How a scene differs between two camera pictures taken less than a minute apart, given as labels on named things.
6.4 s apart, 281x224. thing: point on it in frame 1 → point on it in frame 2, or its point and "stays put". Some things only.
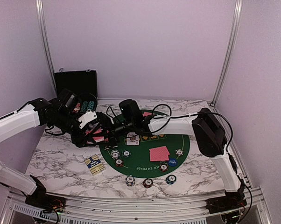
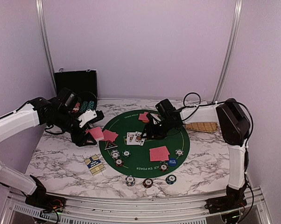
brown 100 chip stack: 148,183 stays put
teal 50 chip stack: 171,179 stays put
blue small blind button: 172,162 stays put
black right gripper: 107,126 → 151,131
